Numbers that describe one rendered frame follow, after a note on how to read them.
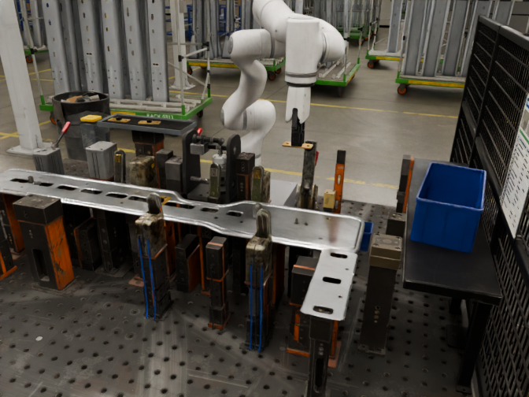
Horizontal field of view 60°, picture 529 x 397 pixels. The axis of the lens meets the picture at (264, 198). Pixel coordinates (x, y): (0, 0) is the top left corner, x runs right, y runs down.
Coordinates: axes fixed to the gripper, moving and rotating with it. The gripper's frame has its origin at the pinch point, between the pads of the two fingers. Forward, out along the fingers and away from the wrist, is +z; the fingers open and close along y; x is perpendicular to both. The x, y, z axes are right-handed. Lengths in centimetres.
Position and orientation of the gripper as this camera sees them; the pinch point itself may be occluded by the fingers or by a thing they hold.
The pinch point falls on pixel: (297, 137)
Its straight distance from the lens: 131.0
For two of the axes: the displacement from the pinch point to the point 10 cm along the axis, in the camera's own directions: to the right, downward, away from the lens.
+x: 9.6, 1.4, -2.6
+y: -2.9, 4.1, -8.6
